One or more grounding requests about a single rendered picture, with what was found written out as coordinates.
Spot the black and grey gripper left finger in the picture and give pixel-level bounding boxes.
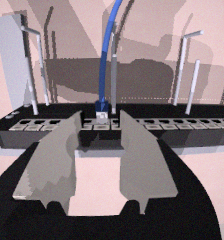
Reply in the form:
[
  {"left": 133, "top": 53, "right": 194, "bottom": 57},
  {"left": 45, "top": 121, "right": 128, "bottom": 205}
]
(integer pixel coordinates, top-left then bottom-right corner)
[{"left": 0, "top": 111, "right": 85, "bottom": 230}]

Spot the blue network cable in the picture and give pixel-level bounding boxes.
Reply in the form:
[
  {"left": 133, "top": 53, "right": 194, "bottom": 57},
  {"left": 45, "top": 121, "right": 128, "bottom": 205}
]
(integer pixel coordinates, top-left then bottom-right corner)
[{"left": 99, "top": 0, "right": 122, "bottom": 102}]

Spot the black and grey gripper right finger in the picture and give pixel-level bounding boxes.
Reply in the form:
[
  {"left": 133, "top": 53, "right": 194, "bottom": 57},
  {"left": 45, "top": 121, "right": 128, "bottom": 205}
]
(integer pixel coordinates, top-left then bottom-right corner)
[{"left": 118, "top": 110, "right": 222, "bottom": 240}]

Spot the white network cable plug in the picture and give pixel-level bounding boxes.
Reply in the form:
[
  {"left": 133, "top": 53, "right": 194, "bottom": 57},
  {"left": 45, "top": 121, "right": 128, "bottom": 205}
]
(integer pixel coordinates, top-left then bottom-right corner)
[{"left": 95, "top": 101, "right": 108, "bottom": 124}]

